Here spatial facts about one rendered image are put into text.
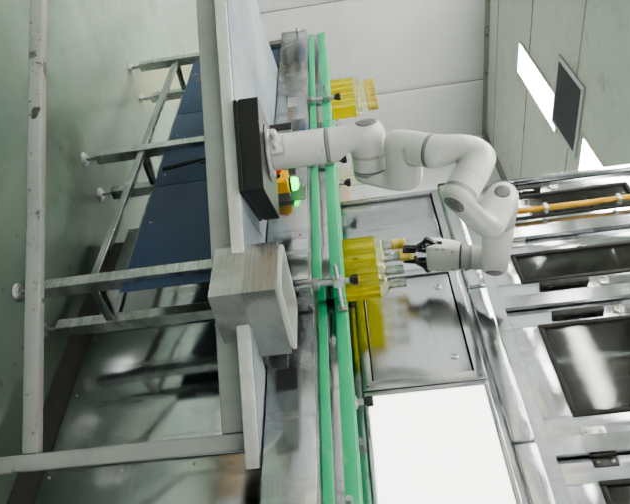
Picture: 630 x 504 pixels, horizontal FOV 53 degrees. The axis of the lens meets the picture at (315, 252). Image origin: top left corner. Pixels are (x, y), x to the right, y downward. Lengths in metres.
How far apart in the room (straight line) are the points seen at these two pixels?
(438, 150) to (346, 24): 6.20
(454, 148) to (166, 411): 1.08
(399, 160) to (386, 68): 6.35
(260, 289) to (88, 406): 0.80
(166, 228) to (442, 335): 0.91
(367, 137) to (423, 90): 6.49
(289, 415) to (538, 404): 0.67
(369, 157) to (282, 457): 0.77
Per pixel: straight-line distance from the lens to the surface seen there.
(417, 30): 7.81
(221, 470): 1.74
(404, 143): 1.58
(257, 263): 1.49
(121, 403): 1.99
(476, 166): 1.54
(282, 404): 1.55
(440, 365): 1.81
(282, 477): 1.44
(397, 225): 2.32
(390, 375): 1.80
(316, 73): 2.81
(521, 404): 1.75
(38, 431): 1.72
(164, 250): 1.96
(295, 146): 1.66
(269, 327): 1.50
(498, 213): 1.57
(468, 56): 8.05
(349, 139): 1.65
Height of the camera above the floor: 1.05
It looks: 5 degrees down
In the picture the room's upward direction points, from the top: 83 degrees clockwise
